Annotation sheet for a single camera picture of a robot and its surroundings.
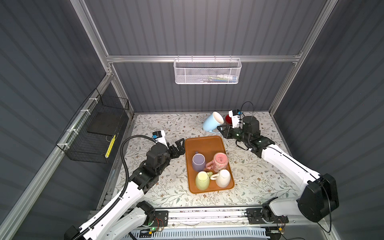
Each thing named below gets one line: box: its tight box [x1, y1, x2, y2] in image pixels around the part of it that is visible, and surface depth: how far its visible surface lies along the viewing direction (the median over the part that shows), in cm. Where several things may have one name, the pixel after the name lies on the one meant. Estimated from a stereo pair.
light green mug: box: [195, 170, 213, 191], surface depth 79 cm
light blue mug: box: [203, 111, 225, 134], surface depth 81 cm
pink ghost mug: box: [205, 152, 229, 173], surface depth 84 cm
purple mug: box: [192, 151, 206, 172], surface depth 87 cm
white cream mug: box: [210, 169, 231, 188], surface depth 81 cm
